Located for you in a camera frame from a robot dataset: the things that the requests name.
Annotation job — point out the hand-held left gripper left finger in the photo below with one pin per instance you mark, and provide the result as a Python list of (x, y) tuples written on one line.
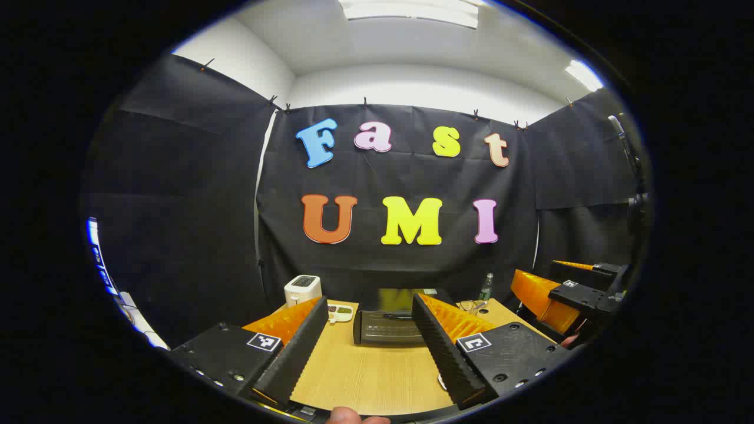
[(294, 353)]

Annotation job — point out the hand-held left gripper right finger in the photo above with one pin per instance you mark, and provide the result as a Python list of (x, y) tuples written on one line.
[(445, 353)]

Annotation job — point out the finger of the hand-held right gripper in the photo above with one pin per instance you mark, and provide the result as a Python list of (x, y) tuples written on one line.
[(595, 271), (583, 297)]

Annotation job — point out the black electric oven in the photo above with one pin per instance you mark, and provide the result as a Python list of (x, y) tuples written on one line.
[(386, 330)]

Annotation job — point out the white plate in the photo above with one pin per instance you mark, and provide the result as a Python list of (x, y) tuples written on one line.
[(442, 381)]

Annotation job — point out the white divided snack tray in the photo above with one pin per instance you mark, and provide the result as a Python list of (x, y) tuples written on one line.
[(340, 312)]

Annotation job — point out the white toaster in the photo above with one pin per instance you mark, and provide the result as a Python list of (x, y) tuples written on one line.
[(302, 290)]

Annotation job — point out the clear plastic water bottle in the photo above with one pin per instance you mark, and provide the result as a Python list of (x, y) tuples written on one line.
[(486, 288)]

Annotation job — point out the black stand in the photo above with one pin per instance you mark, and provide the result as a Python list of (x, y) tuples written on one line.
[(633, 171)]

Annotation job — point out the white desk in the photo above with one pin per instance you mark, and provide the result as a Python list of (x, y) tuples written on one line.
[(141, 321)]

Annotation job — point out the black backdrop cloth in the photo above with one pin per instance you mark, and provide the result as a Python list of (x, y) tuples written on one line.
[(188, 206)]

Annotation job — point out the small ceiling light panel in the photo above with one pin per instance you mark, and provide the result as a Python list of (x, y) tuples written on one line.
[(584, 75)]

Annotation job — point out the computer monitor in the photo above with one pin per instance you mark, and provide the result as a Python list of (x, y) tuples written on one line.
[(97, 253)]

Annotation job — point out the large ceiling light panel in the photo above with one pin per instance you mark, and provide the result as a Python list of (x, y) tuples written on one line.
[(412, 12)]

